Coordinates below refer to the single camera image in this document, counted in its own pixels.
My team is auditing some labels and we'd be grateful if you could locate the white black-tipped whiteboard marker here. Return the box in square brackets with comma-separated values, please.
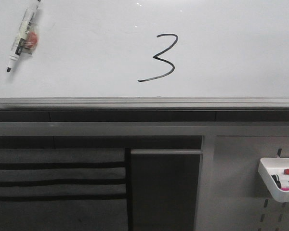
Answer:
[7, 0, 40, 73]

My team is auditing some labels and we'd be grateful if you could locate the dark grey panel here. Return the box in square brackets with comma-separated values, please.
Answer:
[131, 149, 202, 231]

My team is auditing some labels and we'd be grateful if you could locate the white slotted pegboard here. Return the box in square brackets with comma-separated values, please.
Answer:
[194, 136, 289, 231]

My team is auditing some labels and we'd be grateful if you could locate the grey fabric pocket organizer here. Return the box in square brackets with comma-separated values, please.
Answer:
[0, 149, 131, 231]

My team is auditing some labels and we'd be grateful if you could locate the black capped marker in tray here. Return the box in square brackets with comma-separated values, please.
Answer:
[272, 175, 289, 189]

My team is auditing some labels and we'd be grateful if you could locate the white plastic tray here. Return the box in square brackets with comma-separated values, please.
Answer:
[258, 157, 289, 203]

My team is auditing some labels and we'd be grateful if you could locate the grey whiteboard frame rail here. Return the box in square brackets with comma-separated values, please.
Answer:
[0, 97, 289, 111]

